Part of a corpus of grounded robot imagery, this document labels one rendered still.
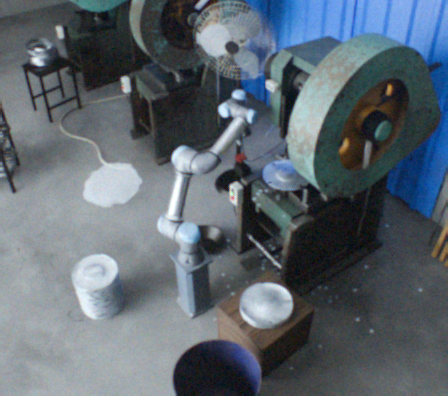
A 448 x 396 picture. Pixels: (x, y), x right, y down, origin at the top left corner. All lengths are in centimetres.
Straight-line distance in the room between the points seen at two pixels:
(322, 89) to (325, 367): 165
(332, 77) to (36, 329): 235
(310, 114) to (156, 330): 169
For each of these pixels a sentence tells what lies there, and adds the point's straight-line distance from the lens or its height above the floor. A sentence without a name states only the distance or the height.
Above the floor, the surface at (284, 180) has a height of 79.
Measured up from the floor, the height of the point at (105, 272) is 30.
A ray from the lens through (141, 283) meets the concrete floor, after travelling 336.
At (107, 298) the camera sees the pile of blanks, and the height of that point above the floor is 19.
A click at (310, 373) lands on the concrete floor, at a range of 296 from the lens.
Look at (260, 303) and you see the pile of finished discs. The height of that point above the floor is 39.
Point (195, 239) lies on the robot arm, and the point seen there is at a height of 64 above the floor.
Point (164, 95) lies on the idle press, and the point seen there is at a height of 64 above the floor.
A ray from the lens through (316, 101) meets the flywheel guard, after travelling 212.
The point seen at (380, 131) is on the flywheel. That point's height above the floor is 135.
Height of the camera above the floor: 257
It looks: 38 degrees down
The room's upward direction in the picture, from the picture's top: 1 degrees counter-clockwise
